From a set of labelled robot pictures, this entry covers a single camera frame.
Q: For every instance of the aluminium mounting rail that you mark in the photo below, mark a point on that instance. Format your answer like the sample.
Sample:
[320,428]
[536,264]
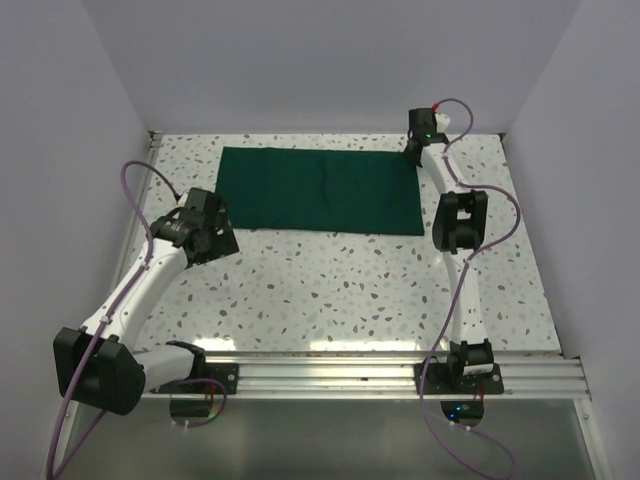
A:
[372,376]

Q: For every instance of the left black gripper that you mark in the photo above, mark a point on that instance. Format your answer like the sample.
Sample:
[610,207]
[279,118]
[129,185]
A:
[223,245]

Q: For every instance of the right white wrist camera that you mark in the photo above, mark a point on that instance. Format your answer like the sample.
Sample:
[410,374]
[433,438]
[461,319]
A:
[442,122]

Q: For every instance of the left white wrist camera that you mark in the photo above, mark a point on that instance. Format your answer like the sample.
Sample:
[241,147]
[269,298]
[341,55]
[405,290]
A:
[183,200]

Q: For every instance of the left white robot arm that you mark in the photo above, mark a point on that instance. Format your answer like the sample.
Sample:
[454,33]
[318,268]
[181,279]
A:
[96,364]

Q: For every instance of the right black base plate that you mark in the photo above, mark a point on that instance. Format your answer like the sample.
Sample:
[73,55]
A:
[439,381]

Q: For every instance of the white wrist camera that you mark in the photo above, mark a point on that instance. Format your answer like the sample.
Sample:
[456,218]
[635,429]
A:
[183,200]
[442,122]

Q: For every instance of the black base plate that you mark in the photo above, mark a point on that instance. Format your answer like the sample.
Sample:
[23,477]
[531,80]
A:
[211,379]
[439,381]

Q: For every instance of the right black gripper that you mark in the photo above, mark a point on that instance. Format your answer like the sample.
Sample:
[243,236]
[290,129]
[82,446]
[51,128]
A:
[409,156]

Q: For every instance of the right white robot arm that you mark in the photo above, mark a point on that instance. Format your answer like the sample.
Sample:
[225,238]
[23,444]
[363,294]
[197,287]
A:
[458,230]

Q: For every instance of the green surgical drape cloth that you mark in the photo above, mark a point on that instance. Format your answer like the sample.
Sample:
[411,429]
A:
[361,192]

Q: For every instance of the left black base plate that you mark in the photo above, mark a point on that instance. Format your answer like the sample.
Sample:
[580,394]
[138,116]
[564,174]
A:
[211,379]

